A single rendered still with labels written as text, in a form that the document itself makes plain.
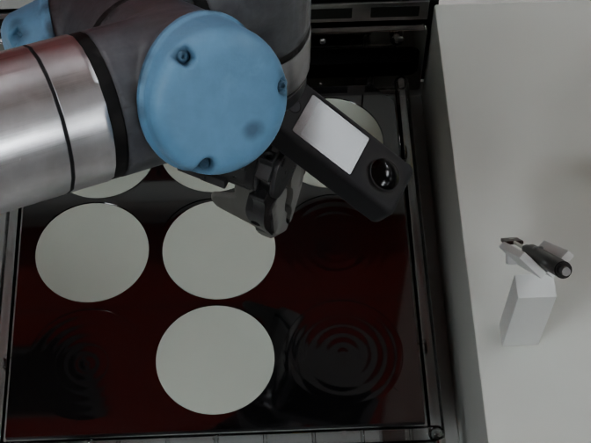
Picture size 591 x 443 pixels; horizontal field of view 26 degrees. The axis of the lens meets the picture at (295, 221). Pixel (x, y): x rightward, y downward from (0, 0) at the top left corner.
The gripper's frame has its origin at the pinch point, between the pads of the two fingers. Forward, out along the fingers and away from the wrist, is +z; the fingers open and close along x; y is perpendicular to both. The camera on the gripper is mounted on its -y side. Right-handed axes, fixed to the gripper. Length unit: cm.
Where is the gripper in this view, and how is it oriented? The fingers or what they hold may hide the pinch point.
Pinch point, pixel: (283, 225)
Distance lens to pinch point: 104.0
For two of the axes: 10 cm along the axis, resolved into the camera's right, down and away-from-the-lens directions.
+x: -4.1, 7.8, -4.7
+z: -0.1, 5.1, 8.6
